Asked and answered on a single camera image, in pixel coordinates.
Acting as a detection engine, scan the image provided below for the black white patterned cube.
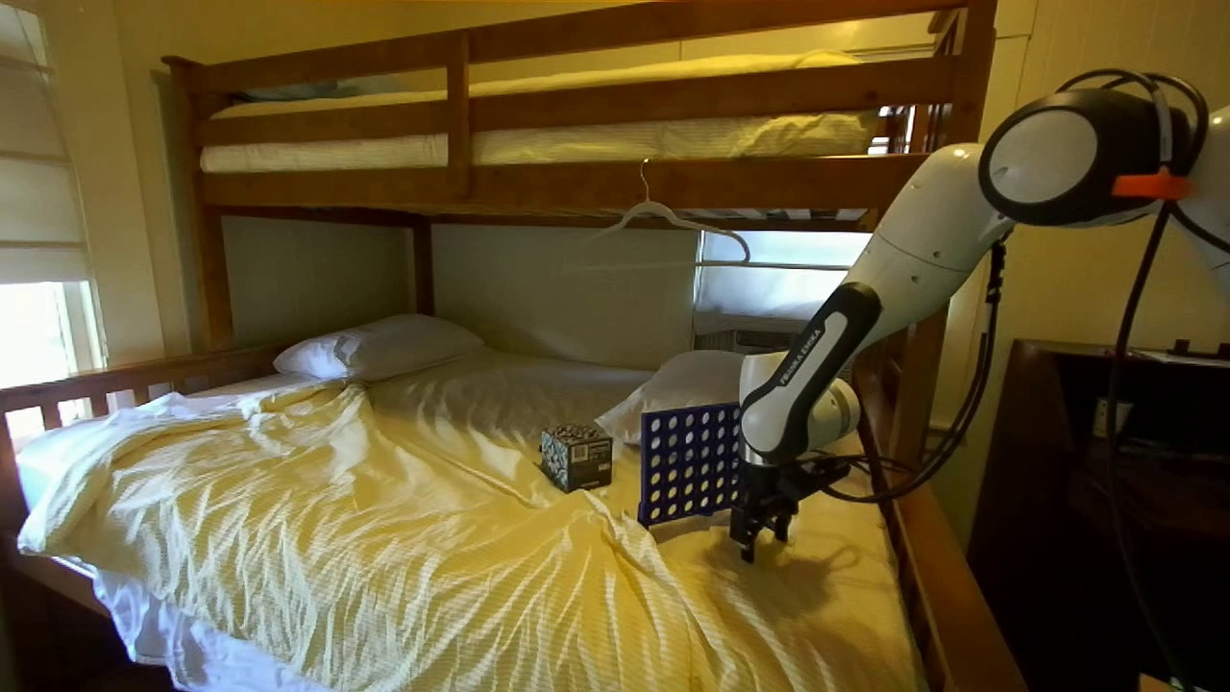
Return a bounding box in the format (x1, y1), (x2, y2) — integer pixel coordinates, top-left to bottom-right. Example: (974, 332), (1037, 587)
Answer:
(532, 420), (614, 496)

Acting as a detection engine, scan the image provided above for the bunk mattress with pale sheet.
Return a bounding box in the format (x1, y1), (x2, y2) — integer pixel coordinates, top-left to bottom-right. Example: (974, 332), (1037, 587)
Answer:
(195, 10), (951, 177)

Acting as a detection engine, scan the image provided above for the flat white pillow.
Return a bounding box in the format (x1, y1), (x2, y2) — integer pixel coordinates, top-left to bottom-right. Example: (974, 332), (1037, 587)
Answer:
(270, 310), (488, 390)

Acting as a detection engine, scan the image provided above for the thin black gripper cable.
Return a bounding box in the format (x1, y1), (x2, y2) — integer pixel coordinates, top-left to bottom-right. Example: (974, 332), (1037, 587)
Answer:
(818, 233), (1013, 506)

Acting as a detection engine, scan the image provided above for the wooden bunk bed frame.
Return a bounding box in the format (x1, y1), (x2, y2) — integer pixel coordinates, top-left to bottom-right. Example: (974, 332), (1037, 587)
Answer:
(0, 0), (1031, 692)

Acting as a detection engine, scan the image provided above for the white mattress sheet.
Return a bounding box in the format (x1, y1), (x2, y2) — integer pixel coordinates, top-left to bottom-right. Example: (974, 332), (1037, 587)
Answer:
(84, 554), (304, 692)

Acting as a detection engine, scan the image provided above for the yellow striped bed sheet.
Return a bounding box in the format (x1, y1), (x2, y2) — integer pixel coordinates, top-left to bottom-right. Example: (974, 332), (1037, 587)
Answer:
(10, 350), (930, 692)

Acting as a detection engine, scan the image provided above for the white clothes hanger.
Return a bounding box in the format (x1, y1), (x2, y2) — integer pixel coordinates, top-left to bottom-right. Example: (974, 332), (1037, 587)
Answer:
(586, 156), (758, 271)

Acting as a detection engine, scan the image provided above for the dark wooden dresser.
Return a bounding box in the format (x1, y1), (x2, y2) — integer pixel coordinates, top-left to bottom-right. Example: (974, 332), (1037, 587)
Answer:
(964, 335), (1230, 692)

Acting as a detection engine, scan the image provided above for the orange cable clip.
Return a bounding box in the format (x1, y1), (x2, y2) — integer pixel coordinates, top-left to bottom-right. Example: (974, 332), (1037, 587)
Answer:
(1106, 164), (1195, 209)

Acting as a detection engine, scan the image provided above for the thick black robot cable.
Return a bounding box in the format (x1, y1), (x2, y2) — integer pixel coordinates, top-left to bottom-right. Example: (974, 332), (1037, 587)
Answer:
(1051, 66), (1230, 692)

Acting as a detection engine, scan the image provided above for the plump white pillow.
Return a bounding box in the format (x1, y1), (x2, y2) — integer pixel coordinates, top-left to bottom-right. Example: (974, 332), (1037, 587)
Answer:
(590, 346), (823, 450)

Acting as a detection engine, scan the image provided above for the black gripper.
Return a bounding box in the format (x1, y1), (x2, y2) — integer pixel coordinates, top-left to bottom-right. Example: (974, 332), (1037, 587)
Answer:
(726, 450), (854, 567)

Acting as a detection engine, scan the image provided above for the white window blind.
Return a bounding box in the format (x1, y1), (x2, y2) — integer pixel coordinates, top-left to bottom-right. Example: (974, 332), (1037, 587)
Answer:
(0, 0), (116, 394)

